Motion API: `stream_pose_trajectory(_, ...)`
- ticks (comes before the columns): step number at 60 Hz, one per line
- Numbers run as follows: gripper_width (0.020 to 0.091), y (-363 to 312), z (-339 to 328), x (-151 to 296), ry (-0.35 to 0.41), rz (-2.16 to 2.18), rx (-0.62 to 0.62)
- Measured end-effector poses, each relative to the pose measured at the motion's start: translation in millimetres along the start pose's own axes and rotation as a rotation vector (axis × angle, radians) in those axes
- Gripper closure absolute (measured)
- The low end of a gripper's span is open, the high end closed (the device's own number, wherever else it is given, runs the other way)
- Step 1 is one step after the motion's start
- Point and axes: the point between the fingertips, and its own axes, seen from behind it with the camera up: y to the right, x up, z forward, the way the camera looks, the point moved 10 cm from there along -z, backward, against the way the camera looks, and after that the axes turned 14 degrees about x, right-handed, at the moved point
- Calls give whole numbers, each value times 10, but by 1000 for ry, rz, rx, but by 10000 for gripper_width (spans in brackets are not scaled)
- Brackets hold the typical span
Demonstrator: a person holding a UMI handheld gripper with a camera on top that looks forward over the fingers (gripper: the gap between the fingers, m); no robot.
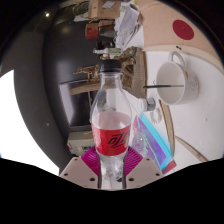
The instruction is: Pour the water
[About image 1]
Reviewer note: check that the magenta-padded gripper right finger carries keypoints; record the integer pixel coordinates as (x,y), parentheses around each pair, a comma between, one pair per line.
(135,159)

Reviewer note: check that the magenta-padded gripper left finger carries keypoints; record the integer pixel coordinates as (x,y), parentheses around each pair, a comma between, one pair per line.
(88,160)

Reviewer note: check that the clear bottle with red label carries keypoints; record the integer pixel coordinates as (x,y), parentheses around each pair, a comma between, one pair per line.
(111,136)

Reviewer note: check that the white cabinet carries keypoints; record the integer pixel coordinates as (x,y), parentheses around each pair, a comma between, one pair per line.
(80,143)

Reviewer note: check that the wooden stick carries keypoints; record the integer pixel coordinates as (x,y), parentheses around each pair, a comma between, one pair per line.
(168,124)

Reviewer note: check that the small white-capped jar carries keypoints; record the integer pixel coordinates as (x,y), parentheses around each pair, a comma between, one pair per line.
(146,104)

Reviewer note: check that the wooden brush with red ferrule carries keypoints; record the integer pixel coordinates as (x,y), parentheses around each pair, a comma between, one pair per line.
(191,149)

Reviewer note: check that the wooden easel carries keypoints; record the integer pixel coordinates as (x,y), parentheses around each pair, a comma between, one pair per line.
(83,88)

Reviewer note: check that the long ceiling light panel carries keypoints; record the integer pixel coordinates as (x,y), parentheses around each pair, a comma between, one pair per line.
(20,126)

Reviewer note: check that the thin dark brush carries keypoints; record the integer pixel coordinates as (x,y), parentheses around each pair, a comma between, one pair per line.
(163,86)

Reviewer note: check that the brown sculpture on board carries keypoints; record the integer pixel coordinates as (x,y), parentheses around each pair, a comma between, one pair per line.
(133,70)

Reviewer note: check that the white mug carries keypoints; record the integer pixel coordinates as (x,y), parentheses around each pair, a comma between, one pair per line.
(173,78)

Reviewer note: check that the white and green spray bottle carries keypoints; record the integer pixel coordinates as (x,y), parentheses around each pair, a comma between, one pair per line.
(108,51)

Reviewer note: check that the red box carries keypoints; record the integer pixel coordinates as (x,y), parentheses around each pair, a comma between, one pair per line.
(91,31)

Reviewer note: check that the flat round red coaster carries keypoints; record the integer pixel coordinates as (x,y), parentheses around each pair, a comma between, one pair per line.
(183,29)

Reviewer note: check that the brown cardboard box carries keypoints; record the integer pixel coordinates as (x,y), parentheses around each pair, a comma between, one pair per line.
(103,8)

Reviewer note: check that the black wall screen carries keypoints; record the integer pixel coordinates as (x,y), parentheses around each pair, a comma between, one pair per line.
(78,106)

